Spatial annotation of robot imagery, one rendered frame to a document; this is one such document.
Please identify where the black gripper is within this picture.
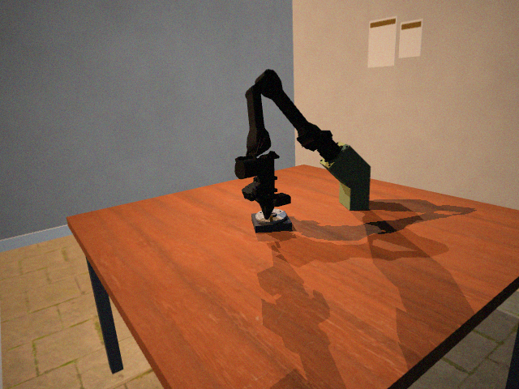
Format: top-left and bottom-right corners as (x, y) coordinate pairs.
(255, 174), (291, 220)

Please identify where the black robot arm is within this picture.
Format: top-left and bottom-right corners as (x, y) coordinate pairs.
(234, 69), (343, 201)

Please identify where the white round flange plate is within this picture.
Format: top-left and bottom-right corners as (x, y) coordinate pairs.
(255, 208), (286, 224)

